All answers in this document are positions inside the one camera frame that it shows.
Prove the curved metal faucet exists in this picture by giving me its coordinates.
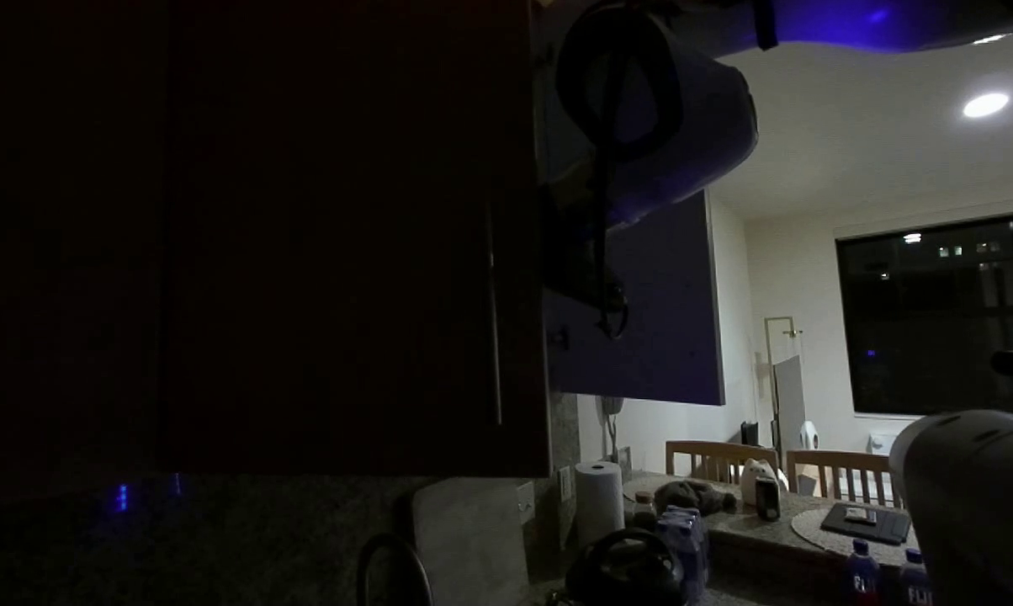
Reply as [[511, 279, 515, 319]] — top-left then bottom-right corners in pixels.
[[354, 529, 434, 606]]

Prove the white countertop appliance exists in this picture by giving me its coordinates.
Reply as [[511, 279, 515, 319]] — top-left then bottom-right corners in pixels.
[[736, 454, 790, 524]]

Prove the white paper towel roll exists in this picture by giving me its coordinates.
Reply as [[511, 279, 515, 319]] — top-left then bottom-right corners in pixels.
[[569, 456, 629, 553]]

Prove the dark window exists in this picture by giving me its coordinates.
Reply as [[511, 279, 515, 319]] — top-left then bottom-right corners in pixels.
[[830, 207, 1013, 420]]

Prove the black flat tablet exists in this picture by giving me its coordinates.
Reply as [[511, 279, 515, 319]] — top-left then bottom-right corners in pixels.
[[819, 497, 909, 549]]

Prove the wooden cabinet door with handle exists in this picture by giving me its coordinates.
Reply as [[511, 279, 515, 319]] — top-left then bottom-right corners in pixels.
[[166, 0, 550, 474]]

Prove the hanging kitchen utensil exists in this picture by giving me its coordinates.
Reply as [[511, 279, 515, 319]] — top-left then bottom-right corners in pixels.
[[599, 391, 631, 474]]

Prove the flat dark cabinet door panel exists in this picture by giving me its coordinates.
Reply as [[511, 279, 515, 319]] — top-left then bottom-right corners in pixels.
[[532, 0, 725, 410]]

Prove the wooden chair back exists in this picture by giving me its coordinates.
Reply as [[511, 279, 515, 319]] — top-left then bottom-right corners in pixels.
[[784, 446, 900, 506]]

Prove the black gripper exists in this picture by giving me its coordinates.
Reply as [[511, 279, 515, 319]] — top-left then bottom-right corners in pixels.
[[543, 164, 631, 342]]

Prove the blue capped water bottle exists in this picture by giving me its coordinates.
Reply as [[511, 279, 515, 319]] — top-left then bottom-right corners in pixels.
[[890, 549, 924, 606], [842, 535, 882, 606]]

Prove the dark bag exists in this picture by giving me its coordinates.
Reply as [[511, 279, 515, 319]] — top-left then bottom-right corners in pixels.
[[650, 476, 742, 521]]

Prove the pale cutting board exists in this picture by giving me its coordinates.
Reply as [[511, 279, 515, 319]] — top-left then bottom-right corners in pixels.
[[403, 454, 535, 606]]

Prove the round placemat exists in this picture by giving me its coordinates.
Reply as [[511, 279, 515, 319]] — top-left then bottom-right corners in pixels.
[[786, 497, 917, 565]]

